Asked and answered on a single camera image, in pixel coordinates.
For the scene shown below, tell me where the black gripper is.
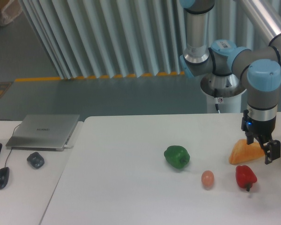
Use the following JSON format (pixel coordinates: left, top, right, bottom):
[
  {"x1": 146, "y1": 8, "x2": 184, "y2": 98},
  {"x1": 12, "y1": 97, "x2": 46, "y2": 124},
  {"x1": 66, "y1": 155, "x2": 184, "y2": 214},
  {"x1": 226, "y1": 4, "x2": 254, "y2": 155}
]
[{"x1": 241, "y1": 109, "x2": 281, "y2": 165}]

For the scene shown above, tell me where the black computer mouse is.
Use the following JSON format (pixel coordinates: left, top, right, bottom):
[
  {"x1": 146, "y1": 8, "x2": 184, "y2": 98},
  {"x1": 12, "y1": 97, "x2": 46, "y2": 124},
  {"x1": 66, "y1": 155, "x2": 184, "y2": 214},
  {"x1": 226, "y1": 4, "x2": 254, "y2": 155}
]
[{"x1": 0, "y1": 167, "x2": 10, "y2": 190}]

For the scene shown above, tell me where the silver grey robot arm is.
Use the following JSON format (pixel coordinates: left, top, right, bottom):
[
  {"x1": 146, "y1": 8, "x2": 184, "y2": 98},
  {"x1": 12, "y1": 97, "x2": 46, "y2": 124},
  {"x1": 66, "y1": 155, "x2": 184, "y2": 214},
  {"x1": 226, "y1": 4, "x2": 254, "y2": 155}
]
[{"x1": 180, "y1": 0, "x2": 281, "y2": 164}]

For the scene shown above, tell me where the red bell pepper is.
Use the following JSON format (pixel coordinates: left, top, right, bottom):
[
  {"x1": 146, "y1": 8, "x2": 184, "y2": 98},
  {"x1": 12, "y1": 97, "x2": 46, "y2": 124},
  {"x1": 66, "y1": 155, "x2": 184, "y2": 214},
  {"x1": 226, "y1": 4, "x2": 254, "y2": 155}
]
[{"x1": 236, "y1": 165, "x2": 258, "y2": 192}]

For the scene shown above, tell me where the green bell pepper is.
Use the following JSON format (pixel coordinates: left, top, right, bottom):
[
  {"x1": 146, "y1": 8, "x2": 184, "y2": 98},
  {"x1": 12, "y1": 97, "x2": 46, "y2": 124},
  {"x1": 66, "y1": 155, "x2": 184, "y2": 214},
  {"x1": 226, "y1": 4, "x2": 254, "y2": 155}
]
[{"x1": 164, "y1": 145, "x2": 190, "y2": 169}]

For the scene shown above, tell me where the orange triangular bread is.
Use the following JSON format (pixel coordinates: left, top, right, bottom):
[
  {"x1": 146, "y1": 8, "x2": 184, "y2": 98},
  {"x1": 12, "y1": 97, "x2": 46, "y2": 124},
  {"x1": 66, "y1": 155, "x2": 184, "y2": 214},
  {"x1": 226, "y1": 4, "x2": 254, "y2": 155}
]
[{"x1": 229, "y1": 139, "x2": 264, "y2": 165}]

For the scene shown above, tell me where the brown egg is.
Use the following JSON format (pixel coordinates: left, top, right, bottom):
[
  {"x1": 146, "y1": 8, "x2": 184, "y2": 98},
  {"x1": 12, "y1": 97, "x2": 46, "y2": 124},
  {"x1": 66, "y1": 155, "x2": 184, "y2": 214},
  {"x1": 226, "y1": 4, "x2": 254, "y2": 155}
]
[{"x1": 201, "y1": 170, "x2": 214, "y2": 188}]

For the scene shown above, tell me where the white folding partition screen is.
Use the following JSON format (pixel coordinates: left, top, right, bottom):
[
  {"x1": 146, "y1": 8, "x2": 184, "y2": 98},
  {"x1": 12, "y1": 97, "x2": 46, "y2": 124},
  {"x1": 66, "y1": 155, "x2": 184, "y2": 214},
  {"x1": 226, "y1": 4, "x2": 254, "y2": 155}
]
[{"x1": 18, "y1": 0, "x2": 281, "y2": 80}]

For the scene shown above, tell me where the silver closed laptop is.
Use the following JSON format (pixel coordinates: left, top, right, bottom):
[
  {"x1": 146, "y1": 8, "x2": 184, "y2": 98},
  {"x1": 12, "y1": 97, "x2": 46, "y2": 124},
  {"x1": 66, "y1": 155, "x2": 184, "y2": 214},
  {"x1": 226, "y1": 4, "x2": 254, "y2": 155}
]
[{"x1": 6, "y1": 114, "x2": 80, "y2": 151}]

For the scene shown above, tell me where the dark earbuds case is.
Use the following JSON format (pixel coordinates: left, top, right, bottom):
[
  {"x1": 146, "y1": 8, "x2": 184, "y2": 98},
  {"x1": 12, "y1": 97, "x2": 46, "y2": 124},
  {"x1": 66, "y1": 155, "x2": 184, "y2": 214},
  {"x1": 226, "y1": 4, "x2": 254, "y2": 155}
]
[{"x1": 27, "y1": 152, "x2": 45, "y2": 169}]

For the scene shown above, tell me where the cardboard box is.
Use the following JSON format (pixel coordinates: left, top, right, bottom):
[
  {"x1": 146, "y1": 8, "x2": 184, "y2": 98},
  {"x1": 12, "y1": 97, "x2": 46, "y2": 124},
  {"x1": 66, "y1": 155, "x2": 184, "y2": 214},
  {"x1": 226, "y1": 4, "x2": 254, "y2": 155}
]
[{"x1": 0, "y1": 0, "x2": 22, "y2": 27}]

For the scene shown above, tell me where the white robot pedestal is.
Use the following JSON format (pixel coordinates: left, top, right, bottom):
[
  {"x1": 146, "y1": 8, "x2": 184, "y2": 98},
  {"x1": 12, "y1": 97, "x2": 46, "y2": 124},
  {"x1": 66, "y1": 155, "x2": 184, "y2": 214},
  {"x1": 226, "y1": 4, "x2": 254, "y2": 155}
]
[{"x1": 200, "y1": 73, "x2": 246, "y2": 113}]

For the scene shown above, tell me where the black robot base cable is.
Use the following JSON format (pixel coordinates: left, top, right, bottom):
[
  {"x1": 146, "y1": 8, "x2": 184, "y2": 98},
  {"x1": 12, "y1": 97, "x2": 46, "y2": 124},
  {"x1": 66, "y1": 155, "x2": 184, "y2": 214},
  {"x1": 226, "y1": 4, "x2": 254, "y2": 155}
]
[{"x1": 213, "y1": 88, "x2": 222, "y2": 114}]

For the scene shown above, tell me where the black mouse cable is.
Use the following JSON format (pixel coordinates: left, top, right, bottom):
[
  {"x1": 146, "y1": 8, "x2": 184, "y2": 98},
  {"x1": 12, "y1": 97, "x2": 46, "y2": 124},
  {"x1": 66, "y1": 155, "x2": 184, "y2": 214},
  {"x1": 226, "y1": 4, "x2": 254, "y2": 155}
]
[{"x1": 0, "y1": 119, "x2": 22, "y2": 168}]

